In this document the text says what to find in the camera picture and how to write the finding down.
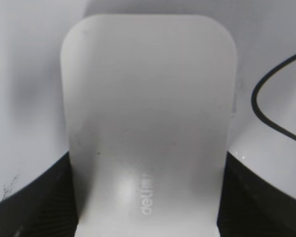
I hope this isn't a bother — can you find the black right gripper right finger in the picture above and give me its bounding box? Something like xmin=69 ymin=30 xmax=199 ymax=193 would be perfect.
xmin=217 ymin=153 xmax=296 ymax=237

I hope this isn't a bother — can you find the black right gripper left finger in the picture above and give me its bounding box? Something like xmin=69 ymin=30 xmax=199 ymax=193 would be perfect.
xmin=0 ymin=153 xmax=78 ymax=237

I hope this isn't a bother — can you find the white whiteboard eraser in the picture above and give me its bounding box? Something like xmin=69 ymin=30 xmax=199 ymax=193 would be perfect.
xmin=60 ymin=14 xmax=237 ymax=237

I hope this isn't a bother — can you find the whiteboard with aluminium frame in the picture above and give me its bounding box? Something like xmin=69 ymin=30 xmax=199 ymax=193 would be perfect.
xmin=0 ymin=0 xmax=296 ymax=201

